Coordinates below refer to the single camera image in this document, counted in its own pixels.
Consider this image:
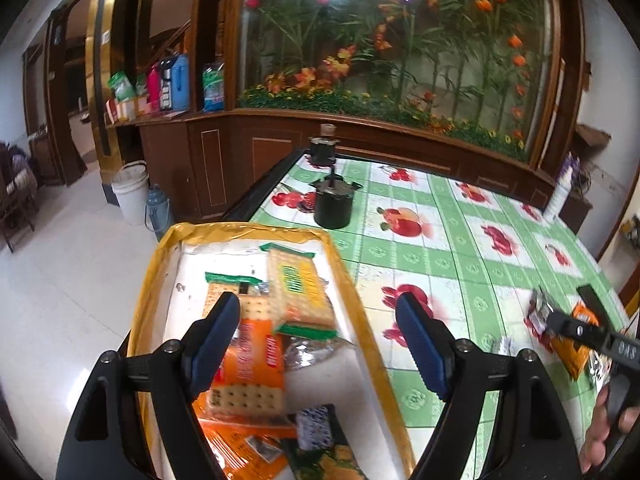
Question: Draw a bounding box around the yellow tray box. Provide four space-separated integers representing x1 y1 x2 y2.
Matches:
128 222 416 479

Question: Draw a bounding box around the green yellow cracker pack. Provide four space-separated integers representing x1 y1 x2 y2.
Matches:
260 243 337 340

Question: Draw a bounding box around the clear bag printed snack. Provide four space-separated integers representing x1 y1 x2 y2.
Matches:
524 286 611 390

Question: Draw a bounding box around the white plastic bucket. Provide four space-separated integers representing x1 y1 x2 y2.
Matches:
111 160 149 226

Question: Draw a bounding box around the wooden sideboard cabinet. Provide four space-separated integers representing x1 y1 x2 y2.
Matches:
134 106 594 233

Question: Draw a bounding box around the small orange snack packet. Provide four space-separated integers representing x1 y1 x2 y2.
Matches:
548 300 600 382

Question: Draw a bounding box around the white spray bottle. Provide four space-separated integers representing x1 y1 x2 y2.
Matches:
542 165 574 223

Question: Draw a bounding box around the silver foil snack bag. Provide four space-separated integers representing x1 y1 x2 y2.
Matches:
284 337 355 372

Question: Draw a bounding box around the blue thermos jug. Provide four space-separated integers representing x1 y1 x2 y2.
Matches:
158 54 190 112

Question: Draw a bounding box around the orange cracker pack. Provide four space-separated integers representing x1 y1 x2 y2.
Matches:
206 304 285 417

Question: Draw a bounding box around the right hand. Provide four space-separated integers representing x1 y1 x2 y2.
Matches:
578 383 639 479

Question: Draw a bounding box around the green packet in tray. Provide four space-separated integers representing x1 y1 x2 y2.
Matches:
282 404 367 480

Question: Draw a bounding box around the green fruit pattern tablecloth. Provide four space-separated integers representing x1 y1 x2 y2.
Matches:
246 152 632 480

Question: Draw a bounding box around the small black jar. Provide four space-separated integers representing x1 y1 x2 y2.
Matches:
308 122 340 167

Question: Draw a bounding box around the blue white patterned candy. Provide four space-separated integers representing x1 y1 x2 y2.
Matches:
295 405 334 452

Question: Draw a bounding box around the green snack bag on shelf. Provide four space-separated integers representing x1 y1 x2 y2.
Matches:
202 61 224 112

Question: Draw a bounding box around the blue kettle on floor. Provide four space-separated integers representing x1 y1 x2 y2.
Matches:
144 184 175 242

